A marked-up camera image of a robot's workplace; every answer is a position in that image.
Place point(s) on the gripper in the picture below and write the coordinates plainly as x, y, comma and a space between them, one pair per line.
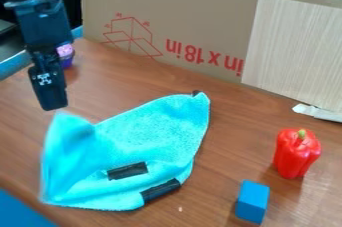
42, 24

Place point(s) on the teal cloth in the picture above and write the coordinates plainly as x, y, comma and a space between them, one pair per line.
133, 147

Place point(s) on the purple toy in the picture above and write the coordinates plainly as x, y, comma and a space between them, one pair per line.
66, 54

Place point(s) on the cardboard box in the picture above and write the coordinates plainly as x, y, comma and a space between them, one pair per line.
178, 21

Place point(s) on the blue block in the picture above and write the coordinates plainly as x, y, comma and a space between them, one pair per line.
252, 201

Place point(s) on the wooden board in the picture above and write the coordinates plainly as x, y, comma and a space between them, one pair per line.
294, 51

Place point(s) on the red toy pepper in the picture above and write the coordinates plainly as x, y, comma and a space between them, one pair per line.
295, 154

